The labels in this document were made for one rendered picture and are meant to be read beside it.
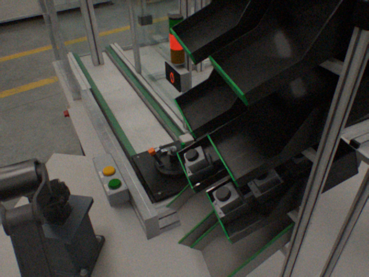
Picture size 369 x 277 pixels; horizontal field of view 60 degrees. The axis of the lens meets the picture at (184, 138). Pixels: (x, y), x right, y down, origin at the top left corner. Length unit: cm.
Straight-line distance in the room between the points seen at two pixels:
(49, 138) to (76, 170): 177
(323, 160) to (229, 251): 38
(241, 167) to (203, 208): 35
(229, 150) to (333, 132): 19
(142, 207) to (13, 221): 57
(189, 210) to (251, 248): 23
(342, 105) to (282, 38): 14
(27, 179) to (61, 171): 81
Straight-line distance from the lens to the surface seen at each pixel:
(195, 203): 93
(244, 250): 81
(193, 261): 103
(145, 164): 116
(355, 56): 47
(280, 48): 52
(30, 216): 53
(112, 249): 109
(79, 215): 93
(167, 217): 105
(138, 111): 154
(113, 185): 110
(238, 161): 58
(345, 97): 49
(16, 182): 58
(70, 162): 141
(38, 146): 306
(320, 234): 116
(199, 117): 68
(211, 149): 81
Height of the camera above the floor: 175
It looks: 38 degrees down
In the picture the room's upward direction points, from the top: 2 degrees counter-clockwise
